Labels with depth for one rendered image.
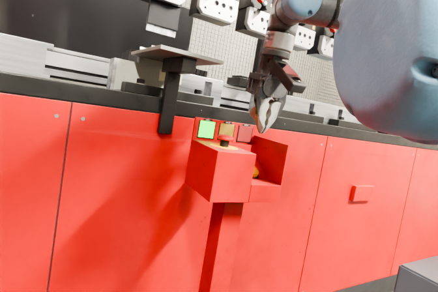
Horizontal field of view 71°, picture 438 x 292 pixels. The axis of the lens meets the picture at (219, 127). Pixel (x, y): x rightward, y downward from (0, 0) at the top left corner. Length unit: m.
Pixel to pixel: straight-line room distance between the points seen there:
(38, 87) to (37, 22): 0.69
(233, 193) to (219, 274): 0.24
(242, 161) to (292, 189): 0.57
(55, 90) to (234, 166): 0.47
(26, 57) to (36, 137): 0.23
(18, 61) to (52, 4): 0.60
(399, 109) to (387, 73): 0.02
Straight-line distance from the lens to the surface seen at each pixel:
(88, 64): 1.24
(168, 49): 0.77
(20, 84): 0.85
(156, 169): 0.94
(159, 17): 1.07
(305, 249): 1.45
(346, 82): 0.25
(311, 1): 0.70
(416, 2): 0.20
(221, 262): 0.87
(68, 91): 0.85
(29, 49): 0.97
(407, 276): 0.32
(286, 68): 0.78
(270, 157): 0.85
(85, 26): 1.53
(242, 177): 0.74
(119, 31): 1.55
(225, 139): 0.75
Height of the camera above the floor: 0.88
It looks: 4 degrees down
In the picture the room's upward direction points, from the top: 9 degrees clockwise
